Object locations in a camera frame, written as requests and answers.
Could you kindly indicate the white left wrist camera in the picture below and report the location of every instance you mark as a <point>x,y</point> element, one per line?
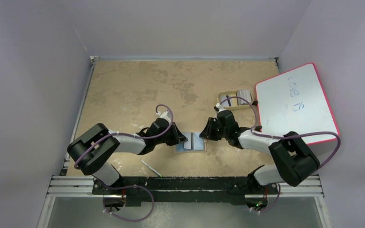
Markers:
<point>167,115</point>

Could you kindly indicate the stack of white cards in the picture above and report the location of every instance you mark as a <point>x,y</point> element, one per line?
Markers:
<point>237,97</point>

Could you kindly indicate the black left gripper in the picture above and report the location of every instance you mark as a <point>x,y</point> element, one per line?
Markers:
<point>177,136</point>

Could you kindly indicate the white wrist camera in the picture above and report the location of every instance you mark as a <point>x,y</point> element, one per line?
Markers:
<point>219,108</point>
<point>167,115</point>

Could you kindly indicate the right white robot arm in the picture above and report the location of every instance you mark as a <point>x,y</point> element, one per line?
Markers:
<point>293,159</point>

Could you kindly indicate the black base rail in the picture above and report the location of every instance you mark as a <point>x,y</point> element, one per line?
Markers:
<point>233,190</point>

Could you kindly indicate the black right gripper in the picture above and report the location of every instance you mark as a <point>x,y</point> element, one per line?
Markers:
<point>212,128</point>

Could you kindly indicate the pink framed whiteboard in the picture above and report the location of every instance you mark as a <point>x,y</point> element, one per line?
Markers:
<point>296,101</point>

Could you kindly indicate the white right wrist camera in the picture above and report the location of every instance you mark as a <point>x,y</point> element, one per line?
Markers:
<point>219,108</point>

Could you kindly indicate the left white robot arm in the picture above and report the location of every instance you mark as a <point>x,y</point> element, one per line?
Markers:
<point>93,148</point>

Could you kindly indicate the silver pen on table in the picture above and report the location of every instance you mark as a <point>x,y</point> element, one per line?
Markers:
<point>152,169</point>

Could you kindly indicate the beige oval card tray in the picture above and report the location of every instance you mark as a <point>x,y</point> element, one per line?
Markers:
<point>229,107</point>

